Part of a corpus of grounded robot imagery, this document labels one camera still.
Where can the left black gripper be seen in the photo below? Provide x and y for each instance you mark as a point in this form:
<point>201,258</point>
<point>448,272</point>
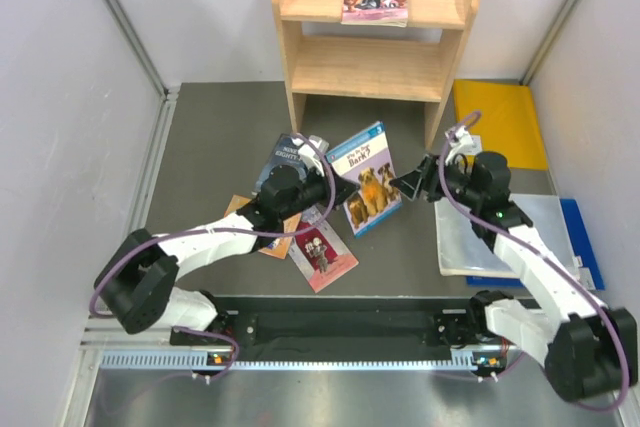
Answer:
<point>326,185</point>

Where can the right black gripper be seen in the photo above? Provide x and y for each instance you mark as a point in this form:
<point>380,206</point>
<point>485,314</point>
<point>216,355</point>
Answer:
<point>411,182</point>

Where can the dog book Why Dogs Bark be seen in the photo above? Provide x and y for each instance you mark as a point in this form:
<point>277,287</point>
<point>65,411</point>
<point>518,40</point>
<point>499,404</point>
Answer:
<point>366,160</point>

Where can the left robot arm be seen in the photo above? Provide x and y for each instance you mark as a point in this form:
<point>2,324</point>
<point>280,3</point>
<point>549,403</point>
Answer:
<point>138,285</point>

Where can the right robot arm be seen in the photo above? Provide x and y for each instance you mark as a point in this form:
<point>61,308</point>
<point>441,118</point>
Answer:
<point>584,347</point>

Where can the red castle picture book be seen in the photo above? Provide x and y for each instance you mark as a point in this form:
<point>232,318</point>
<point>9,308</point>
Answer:
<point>320,255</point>

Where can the dark Nineteen Eighty-Four book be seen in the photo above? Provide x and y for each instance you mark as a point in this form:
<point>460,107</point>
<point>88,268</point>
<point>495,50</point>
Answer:
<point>284,152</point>

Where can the orange Othello picture book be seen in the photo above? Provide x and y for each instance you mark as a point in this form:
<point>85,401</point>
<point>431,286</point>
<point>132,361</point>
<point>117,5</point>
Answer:
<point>278,247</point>

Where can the clear plastic file folder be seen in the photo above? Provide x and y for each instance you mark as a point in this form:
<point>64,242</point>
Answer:
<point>462,253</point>

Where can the yellow file folder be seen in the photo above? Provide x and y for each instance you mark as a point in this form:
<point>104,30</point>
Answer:
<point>508,124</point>

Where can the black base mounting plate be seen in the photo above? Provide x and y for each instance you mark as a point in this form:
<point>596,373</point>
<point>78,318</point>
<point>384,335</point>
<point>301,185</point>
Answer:
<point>343,329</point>

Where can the blue file folder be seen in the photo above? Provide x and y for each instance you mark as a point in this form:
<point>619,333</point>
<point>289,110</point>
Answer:
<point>590,274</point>

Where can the wooden two-tier shelf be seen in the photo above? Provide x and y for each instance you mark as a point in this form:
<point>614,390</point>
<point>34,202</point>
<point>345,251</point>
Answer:
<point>364,67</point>

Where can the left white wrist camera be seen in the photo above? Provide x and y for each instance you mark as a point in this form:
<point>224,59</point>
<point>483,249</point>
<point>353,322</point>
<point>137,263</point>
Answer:
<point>311,152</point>

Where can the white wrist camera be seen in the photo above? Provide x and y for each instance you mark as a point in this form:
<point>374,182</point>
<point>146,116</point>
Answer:
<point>311,152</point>
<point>461,141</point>

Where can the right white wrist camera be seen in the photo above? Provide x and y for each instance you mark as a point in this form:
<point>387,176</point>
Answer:
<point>461,141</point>

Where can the aluminium front rail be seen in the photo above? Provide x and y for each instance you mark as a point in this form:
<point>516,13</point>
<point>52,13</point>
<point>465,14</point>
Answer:
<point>172,349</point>

